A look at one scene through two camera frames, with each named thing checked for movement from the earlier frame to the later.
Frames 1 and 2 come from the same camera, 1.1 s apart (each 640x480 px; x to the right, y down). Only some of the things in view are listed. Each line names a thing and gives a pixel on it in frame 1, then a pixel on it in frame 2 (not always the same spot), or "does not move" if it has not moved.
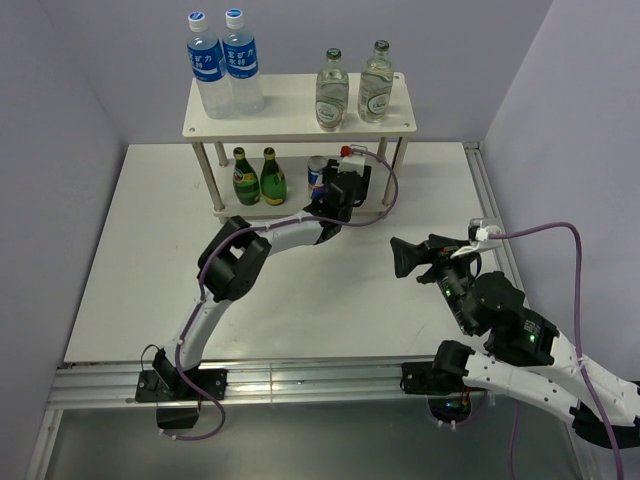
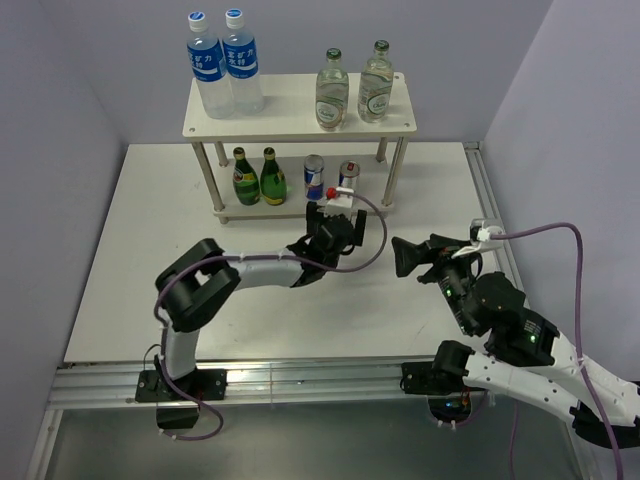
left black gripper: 364,185 → 312,218
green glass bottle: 273,183 does not move
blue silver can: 316,176 does not move
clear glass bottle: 332,93 does not move
